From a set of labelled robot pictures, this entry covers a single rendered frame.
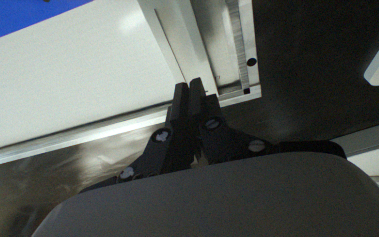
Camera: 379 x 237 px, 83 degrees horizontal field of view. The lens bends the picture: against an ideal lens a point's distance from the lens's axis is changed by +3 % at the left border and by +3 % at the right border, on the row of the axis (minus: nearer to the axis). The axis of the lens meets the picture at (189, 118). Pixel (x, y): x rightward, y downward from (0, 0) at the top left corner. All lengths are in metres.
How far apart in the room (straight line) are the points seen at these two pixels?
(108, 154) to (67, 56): 0.18
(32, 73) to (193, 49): 0.14
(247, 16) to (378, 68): 0.15
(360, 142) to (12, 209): 0.64
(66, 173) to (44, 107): 0.18
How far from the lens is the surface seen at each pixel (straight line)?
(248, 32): 0.18
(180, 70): 0.17
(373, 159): 0.39
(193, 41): 0.16
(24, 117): 0.27
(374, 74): 0.28
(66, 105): 0.24
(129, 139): 0.30
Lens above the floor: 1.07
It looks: 41 degrees down
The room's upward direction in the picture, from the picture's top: 176 degrees clockwise
